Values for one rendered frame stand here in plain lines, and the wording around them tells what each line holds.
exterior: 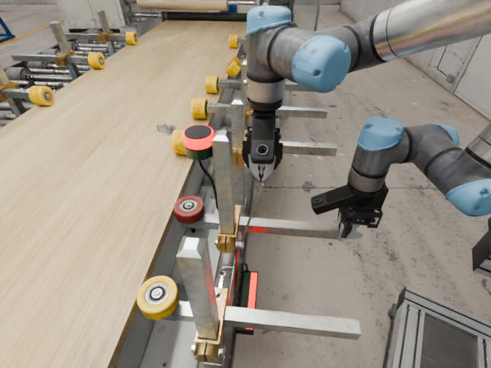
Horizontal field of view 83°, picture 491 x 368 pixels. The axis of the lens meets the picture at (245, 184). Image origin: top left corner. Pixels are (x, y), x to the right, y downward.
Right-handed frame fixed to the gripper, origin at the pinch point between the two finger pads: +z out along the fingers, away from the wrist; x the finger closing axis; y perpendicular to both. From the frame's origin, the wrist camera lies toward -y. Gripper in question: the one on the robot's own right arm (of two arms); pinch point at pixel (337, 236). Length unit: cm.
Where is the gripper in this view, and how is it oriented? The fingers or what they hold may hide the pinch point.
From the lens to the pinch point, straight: 82.7
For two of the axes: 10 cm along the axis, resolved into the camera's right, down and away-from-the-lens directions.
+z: 0.3, 7.6, 6.5
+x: 1.0, -6.5, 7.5
